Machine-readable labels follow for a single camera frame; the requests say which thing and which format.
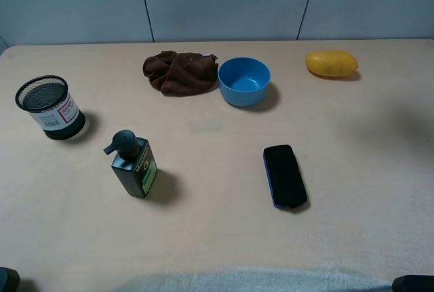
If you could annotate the yellow mango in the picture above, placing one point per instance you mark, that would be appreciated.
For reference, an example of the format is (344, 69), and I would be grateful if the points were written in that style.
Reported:
(331, 63)

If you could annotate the dark pump bottle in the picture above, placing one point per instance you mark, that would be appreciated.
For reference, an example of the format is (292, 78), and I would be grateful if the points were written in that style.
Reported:
(134, 163)

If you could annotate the grey cloth at table edge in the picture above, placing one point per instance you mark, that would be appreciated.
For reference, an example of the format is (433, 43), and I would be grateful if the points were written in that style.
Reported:
(256, 279)

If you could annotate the black whiteboard eraser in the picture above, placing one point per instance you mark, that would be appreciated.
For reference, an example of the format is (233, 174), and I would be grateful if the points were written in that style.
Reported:
(284, 177)

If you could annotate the blue plastic bowl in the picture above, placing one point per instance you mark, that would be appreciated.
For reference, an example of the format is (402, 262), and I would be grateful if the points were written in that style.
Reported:
(243, 81)

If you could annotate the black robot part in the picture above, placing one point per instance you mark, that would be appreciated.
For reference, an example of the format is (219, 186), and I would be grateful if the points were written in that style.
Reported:
(413, 283)
(9, 280)

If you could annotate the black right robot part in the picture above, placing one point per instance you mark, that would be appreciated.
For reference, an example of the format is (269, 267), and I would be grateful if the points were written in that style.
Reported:
(413, 283)

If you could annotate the black mesh pen holder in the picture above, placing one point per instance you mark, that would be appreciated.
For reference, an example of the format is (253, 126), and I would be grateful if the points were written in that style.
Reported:
(50, 104)

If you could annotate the black left robot part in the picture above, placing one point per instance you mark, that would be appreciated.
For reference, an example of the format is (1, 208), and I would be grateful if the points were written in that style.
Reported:
(9, 280)

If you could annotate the brown cloth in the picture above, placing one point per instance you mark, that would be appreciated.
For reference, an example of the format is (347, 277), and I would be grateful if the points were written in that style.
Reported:
(181, 74)

